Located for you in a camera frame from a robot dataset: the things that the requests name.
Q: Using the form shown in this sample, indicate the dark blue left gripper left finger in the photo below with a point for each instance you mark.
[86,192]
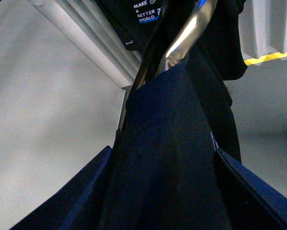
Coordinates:
[77,205]

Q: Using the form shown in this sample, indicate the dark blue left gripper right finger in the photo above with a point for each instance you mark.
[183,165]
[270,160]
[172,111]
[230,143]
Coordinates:
[250,202]

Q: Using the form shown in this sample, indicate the black printed t-shirt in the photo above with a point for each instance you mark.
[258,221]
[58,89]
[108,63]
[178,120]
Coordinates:
[162,175]

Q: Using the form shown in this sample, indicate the yellow floor marking tape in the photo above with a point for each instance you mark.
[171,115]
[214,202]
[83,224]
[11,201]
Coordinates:
[266,58]

